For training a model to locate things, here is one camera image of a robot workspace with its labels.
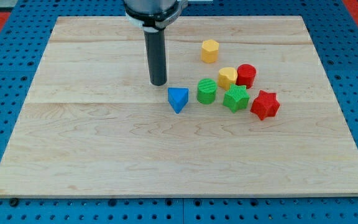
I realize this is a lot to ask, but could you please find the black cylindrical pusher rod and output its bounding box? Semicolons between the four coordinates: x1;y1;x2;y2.
144;30;167;86

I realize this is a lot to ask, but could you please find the blue triangle block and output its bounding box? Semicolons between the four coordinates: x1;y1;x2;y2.
168;88;189;114

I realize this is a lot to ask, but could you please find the green circle block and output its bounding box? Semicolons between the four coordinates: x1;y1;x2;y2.
196;78;218;105

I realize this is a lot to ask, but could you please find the red circle block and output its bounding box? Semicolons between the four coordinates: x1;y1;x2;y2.
236;64;257;89

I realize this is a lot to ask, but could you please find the yellow hexagon block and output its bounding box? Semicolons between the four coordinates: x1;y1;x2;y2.
201;39;219;63

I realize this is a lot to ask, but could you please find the yellow heart block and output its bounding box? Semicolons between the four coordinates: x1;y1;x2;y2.
218;67;237;90

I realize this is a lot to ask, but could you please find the green star block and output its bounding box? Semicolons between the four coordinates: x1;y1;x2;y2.
223;84;250;113

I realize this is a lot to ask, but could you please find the light wooden board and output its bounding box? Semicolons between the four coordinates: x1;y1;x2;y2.
0;16;358;198

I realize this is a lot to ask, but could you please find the red star block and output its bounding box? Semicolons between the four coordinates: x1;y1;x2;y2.
250;90;280;120

